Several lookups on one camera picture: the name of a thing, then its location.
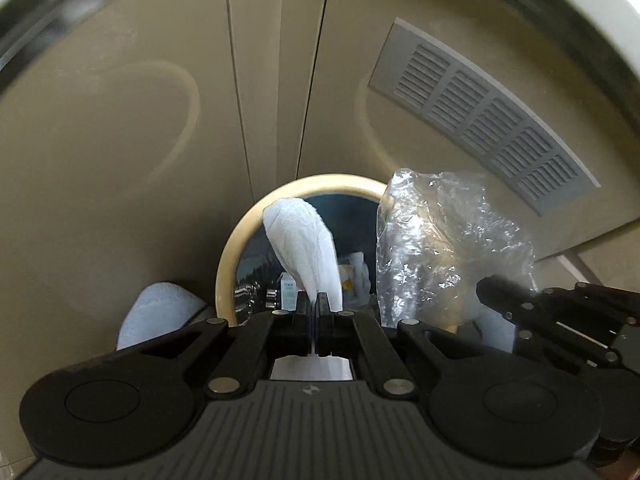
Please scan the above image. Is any white paper towel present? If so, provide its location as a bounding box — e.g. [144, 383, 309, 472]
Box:
[262, 197, 356, 381]

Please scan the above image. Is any round cream rim trash can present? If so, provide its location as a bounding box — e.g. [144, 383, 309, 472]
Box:
[216, 173, 501, 336]

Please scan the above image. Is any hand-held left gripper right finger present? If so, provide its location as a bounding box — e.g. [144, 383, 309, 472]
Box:
[316, 291, 506, 400]

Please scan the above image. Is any clear plastic bag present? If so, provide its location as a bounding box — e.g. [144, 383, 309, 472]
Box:
[376, 167, 538, 333]

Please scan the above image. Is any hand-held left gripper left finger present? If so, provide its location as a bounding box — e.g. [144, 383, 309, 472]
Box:
[107, 291, 312, 396]

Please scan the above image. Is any grey cabinet vent grille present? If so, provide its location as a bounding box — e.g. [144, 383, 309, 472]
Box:
[368, 17, 601, 217]

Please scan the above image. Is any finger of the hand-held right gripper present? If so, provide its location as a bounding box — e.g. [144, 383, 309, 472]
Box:
[502, 309, 627, 367]
[475, 276, 640, 320]

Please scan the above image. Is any yellow white wrapper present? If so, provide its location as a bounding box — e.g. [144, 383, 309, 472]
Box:
[337, 251, 372, 306]

